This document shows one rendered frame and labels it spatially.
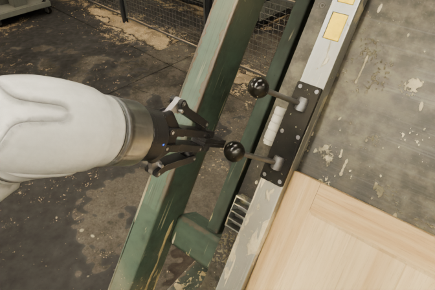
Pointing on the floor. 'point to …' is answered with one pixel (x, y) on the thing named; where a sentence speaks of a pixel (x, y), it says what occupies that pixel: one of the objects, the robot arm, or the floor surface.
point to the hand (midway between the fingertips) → (208, 140)
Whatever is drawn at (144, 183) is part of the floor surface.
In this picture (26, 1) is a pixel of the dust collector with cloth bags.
